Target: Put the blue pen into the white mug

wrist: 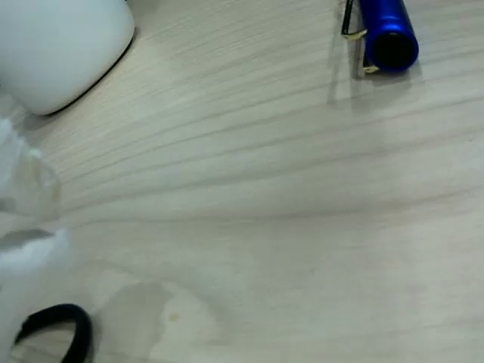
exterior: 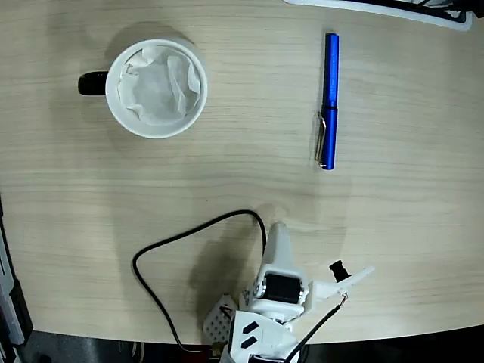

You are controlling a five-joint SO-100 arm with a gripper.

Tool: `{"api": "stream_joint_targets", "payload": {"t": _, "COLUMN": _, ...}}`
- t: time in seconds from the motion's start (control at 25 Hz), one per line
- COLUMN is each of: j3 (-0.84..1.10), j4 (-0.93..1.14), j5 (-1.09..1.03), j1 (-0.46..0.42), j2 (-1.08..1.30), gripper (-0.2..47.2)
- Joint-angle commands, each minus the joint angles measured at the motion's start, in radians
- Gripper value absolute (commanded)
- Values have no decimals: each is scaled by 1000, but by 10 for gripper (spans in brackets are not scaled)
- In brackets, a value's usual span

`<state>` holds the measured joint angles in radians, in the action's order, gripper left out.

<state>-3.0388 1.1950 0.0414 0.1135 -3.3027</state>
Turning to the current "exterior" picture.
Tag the white gripper with motor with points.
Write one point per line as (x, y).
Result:
(281, 288)

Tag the blue metal pen with clip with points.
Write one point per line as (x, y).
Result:
(331, 75)

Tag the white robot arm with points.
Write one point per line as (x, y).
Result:
(264, 336)

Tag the white perforated plate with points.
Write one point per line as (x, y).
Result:
(217, 321)

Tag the crumpled white tissue paper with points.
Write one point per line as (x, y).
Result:
(159, 87)

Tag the grey and black device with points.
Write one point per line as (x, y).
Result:
(11, 314)

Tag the white-edged dark board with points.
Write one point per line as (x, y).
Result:
(459, 22)

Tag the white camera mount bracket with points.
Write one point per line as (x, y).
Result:
(325, 289)

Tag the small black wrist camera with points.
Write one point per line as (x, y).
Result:
(339, 270)

